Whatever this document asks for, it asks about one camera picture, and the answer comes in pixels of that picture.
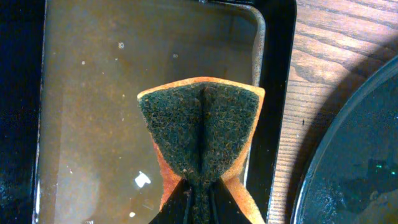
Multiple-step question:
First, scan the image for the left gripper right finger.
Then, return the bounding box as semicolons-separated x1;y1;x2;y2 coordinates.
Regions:
208;178;251;224

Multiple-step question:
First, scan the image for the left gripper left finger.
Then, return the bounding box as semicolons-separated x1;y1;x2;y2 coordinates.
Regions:
149;179;192;224

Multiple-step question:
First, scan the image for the round black tray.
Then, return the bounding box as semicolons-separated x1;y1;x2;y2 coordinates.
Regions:
290;58;397;223

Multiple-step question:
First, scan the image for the black rectangular water tray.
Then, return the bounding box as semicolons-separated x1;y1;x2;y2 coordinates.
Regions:
1;1;297;223

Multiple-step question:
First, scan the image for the orange green sponge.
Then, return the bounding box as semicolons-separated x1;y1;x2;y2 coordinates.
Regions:
137;77;265;223

